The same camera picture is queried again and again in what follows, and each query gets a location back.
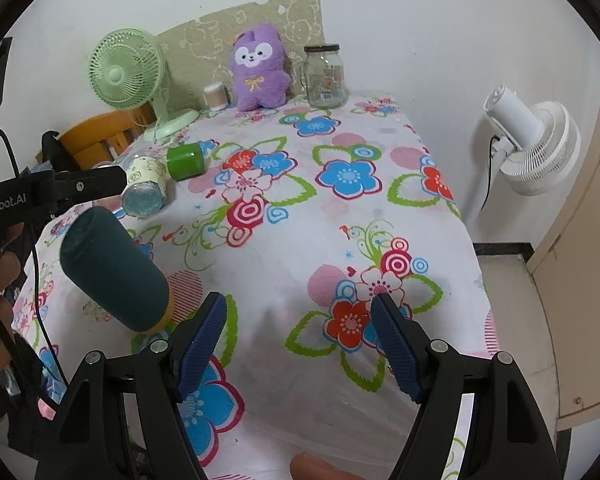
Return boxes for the beige wooden door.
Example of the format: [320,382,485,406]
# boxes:
[525,52,600,433]

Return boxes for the small green cup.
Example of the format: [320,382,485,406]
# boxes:
[166,143,206,181]

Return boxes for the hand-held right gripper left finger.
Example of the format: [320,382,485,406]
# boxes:
[32,291,229,480]

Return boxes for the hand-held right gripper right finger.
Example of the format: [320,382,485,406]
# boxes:
[370,292,566,480]

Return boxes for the person's right hand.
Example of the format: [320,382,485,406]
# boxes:
[290,452,353,480]

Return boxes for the black fan cable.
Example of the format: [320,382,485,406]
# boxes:
[482,132,499,211]

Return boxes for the clear plastic bottle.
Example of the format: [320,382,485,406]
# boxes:
[94,152,143,173]

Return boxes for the white fan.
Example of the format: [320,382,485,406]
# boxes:
[482,85,581,197]

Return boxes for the wooden chair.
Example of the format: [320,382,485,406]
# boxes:
[57,105,158,173]

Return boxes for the green desk fan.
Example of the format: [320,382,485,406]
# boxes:
[89,28,201,143]

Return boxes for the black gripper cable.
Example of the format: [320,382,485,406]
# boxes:
[22,220,71,386]

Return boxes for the purple plush toy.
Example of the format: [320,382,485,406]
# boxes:
[229,22,293,112]

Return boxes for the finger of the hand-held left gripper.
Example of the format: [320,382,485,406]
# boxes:
[54,166,129,198]

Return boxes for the beige patterned pillow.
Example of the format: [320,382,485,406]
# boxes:
[156,0,327,116]

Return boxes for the floral printed cup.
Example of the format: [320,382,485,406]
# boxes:
[121,155,170,219]

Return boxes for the dark teal cup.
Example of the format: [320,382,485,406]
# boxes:
[60,206,182,335]

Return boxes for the glass jar with black lid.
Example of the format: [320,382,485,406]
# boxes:
[298,43,348,109]

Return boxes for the cotton swab container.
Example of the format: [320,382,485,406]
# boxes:
[203,81,229,112]

